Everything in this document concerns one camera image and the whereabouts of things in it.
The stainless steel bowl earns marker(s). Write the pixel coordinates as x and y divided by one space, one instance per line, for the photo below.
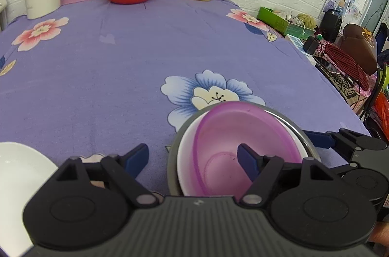
174 159

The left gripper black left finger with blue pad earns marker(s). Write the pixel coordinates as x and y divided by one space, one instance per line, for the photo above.
122 172

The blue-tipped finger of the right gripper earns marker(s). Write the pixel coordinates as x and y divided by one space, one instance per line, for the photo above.
320 140

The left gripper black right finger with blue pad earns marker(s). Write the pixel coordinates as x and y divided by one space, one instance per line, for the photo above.
263 171

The white bowl red pattern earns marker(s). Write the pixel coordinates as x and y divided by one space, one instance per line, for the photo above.
215 170

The white plate floral pattern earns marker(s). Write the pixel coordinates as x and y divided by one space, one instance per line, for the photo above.
23 171

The purple translucent plastic bowl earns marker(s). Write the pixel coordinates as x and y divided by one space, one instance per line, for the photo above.
229 107

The purple floral tablecloth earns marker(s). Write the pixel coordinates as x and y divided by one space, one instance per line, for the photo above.
100 78

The brown hat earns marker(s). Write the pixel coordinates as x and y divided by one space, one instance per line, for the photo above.
360 44

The black kettle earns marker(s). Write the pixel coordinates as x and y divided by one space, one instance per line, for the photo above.
330 25

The green box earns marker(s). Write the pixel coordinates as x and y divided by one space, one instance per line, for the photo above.
283 26

